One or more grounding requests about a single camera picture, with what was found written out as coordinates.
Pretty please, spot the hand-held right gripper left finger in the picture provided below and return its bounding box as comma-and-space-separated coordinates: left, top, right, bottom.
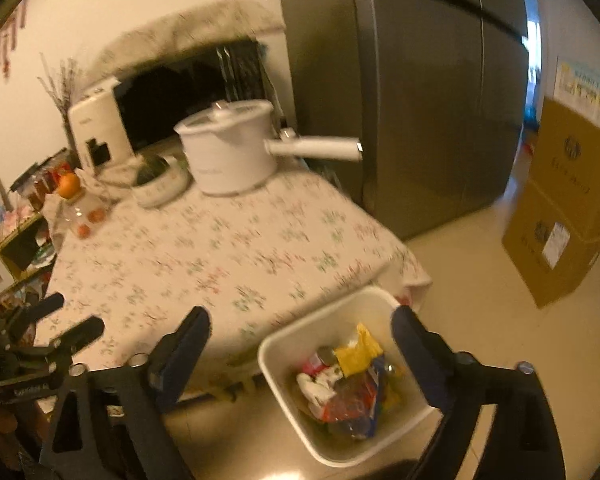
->
40, 306, 212, 480

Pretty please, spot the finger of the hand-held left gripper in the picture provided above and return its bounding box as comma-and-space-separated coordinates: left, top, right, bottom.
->
10, 316, 105, 363
2, 292, 65, 337

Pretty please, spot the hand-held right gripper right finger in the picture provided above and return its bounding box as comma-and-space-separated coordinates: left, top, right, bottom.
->
391, 305, 567, 480

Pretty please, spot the banana peel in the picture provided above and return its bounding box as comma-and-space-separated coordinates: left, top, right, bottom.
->
335, 323, 384, 377

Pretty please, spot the red snack wrapper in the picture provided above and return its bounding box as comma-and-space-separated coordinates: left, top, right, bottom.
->
324, 379, 382, 424

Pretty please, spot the white plastic bin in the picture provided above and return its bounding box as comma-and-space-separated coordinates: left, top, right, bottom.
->
257, 286, 439, 469

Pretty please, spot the person's left hand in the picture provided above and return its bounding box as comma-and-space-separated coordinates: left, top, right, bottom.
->
0, 404, 47, 468

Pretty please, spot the wooden shelf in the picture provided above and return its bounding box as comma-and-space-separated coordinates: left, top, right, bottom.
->
0, 210, 57, 297

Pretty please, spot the clear jar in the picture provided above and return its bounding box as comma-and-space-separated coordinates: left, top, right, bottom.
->
60, 192, 106, 239

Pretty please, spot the orange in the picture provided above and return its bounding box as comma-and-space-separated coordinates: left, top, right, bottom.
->
57, 172, 81, 199

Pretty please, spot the red label seasoning jar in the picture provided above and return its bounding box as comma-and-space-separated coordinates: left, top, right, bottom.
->
45, 162, 68, 196

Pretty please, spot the white floral bowl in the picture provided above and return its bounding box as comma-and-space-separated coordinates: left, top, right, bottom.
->
131, 155, 190, 209

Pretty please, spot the white air fryer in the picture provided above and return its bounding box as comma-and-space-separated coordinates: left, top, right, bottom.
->
67, 77, 139, 176

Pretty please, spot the white electric cooking pot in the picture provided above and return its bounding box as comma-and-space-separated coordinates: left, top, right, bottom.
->
174, 100, 365, 197

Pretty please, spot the dried twig bunch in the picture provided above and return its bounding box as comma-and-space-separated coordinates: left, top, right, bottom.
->
37, 52, 84, 117

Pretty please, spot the grey refrigerator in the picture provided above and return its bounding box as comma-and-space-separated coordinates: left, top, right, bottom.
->
275, 0, 529, 242

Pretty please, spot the black microwave oven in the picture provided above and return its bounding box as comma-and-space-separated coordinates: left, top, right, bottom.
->
112, 40, 274, 154

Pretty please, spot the floral cloth cover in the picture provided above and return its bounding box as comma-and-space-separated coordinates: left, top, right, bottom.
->
87, 0, 286, 82

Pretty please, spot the red knot wall decoration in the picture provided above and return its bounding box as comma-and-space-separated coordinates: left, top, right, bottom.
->
0, 0, 29, 79

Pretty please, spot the wall poster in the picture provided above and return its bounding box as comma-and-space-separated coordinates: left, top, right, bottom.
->
555, 56, 600, 139

